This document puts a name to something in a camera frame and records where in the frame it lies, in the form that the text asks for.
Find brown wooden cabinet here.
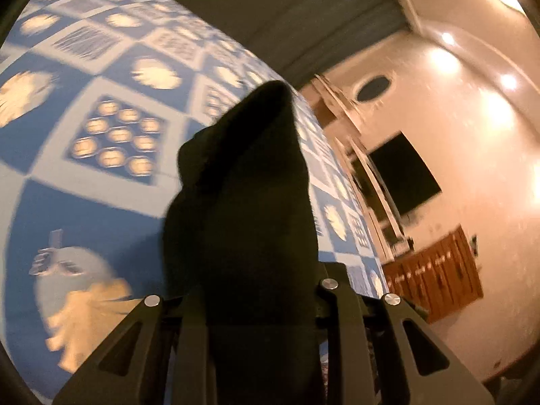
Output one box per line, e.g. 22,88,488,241
383,227,484,324

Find black wall television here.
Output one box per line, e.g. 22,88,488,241
369,133,441,216

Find white shelf unit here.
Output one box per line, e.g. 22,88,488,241
310,74,411,263

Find oval white framed mirror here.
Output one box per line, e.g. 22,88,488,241
354,74,393,103

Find black pants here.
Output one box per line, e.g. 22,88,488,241
162,81,324,404

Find blue patterned bed sheet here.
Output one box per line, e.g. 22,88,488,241
0,0,387,403

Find dark grey curtain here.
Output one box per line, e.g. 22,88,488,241
174,0,410,88

